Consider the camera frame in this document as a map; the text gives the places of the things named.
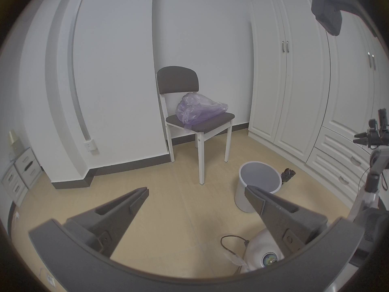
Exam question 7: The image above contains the small grey chest of drawers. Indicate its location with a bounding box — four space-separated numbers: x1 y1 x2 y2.
1 147 43 207

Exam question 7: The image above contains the black cable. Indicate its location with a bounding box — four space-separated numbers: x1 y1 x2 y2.
221 235 250 256

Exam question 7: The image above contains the white trash bin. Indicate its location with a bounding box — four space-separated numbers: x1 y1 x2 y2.
235 161 282 214

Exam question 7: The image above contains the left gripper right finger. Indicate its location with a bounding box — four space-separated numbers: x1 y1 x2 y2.
245 185 329 259

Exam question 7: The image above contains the dark wrapper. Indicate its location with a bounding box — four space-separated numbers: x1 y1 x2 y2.
281 168 297 185

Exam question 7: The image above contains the white wardrobe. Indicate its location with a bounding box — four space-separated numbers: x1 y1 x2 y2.
248 0 389 212

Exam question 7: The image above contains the white chair grey seat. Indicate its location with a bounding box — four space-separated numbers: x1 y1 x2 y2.
156 66 235 185

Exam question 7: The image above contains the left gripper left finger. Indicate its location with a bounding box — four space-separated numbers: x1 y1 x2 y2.
64 187 150 258

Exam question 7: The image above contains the purple plastic bag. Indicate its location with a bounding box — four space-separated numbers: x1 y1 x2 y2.
176 92 229 130

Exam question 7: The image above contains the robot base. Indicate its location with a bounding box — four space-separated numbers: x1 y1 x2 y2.
240 207 389 274

